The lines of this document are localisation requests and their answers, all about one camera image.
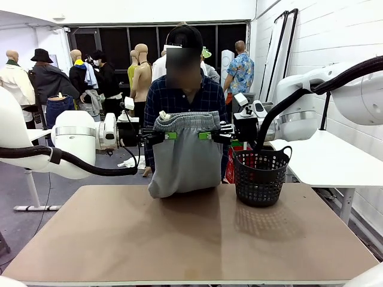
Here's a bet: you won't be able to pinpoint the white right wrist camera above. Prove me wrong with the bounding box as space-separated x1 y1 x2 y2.
233 92 259 119

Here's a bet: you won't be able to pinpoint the black camera stand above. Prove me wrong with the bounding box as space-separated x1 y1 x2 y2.
319 91 332 131

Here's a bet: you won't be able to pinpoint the person in navy plaid shirt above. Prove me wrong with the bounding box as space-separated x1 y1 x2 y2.
144 47 231 184

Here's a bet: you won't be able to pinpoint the white tower fan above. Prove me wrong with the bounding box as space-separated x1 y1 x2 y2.
220 50 233 85

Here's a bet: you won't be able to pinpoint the mannequin in yellow-green top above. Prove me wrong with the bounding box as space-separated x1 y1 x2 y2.
127 50 139 99

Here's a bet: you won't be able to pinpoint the black cap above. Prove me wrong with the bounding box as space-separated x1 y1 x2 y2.
166 25 203 49

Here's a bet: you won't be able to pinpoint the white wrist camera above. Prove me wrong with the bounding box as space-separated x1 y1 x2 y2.
233 92 259 119
117 96 140 123

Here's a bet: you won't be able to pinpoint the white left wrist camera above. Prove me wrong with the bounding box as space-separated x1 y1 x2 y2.
117 96 140 123

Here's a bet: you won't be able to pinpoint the mannequin in blue floral shirt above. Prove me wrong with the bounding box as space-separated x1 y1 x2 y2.
223 40 256 100

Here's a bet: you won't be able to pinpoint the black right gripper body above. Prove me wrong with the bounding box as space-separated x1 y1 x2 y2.
233 115 259 143

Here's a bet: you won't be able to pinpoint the bare beige mannequin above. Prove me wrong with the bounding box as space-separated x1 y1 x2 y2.
130 44 153 178

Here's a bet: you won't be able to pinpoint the black framed white panel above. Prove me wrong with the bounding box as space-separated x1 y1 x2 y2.
278 8 299 78
259 10 290 103

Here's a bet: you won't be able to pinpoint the mannequin in cream jacket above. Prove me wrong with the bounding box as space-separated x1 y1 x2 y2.
0 50 36 106

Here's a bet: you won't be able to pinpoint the blue jeans on form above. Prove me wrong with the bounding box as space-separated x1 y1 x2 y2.
45 92 75 130

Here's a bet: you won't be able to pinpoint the black floor cord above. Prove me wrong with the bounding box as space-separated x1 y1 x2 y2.
32 176 53 237

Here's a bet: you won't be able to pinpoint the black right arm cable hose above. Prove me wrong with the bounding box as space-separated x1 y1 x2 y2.
254 55 383 152

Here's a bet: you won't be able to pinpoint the white desk with leg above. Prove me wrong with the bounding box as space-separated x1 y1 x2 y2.
13 128 62 212

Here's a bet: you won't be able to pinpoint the grey training pants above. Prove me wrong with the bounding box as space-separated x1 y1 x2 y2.
148 110 224 200

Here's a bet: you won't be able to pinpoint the mannequin in dark coat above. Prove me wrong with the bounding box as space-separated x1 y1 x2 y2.
28 61 80 130

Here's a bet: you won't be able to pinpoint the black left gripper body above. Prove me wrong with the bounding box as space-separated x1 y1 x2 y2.
117 121 147 147

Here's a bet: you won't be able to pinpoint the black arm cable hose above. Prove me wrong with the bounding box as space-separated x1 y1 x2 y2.
0 145 139 177
254 55 383 152

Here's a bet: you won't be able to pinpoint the white side table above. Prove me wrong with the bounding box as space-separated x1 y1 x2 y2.
269 130 383 225

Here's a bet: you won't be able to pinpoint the black bucket hat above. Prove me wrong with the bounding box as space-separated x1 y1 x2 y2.
30 48 54 64

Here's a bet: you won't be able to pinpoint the black perforated plastic basket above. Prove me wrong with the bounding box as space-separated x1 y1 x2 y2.
232 145 293 208

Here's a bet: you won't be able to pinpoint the mannequin with yellow collar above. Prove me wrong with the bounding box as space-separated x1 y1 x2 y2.
69 49 101 117

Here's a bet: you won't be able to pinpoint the masked person in black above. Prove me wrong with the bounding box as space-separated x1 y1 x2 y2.
90 50 124 119

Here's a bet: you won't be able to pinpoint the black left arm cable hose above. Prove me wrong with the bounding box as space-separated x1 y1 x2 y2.
0 145 139 177

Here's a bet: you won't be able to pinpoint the white cloth on floor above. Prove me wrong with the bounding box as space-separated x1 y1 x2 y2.
117 155 146 170

